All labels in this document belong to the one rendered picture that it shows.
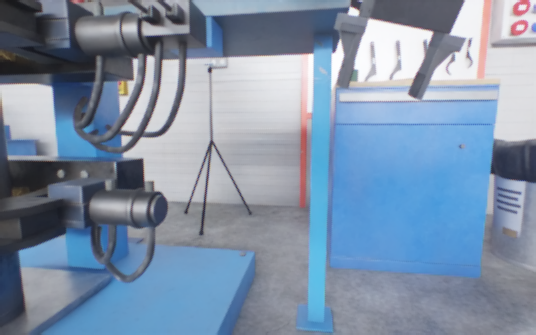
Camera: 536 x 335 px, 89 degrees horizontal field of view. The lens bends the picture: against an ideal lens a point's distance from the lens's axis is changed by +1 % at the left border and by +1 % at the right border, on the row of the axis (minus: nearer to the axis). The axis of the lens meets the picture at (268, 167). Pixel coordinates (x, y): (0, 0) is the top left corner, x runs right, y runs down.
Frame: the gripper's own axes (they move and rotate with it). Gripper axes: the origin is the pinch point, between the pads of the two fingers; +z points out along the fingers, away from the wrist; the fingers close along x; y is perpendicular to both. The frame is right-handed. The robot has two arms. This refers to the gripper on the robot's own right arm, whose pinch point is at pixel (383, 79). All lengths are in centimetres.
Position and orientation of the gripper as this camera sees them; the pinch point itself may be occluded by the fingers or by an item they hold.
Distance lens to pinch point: 51.5
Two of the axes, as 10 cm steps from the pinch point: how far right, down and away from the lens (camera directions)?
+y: 0.8, 5.1, -8.6
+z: -1.6, 8.5, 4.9
